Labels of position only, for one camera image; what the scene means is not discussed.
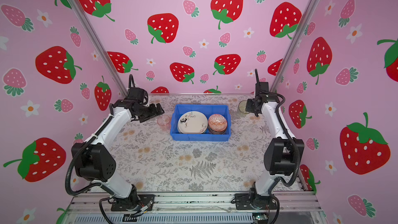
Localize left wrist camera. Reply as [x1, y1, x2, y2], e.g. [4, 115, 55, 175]
[126, 87, 149, 105]

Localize blue zigzag pattern bowl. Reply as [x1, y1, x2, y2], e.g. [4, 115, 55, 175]
[208, 114, 228, 131]

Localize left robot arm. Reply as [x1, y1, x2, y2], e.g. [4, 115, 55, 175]
[65, 75, 164, 210]

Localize green glass cup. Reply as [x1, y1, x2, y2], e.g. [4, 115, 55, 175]
[238, 100, 250, 116]

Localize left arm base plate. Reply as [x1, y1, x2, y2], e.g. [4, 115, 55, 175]
[111, 194, 155, 212]

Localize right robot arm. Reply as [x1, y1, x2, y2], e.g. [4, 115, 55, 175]
[246, 70, 304, 209]

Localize pink glass cup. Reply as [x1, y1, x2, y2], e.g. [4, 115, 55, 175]
[157, 115, 171, 131]

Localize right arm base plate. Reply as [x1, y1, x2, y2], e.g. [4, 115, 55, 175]
[231, 194, 278, 210]

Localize cream blossom pattern plate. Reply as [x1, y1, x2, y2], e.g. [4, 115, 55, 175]
[177, 111, 208, 134]

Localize blue plastic bin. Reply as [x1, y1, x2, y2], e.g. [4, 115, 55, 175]
[170, 104, 231, 142]

